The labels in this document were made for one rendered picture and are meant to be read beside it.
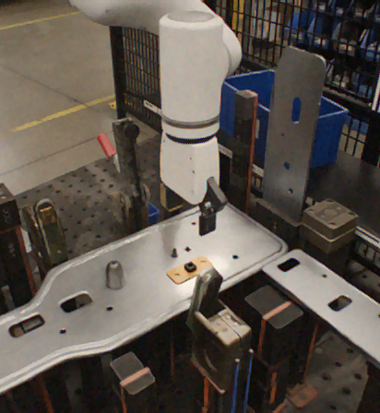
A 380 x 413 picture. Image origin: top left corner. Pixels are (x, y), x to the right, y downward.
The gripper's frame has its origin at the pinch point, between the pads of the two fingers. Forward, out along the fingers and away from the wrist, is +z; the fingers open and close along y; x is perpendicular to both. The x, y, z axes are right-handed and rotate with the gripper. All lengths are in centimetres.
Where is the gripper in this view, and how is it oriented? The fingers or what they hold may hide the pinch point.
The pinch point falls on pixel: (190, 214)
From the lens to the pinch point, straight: 80.3
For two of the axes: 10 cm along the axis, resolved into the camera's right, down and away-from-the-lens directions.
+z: 0.0, 8.1, 5.8
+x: 8.1, -3.4, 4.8
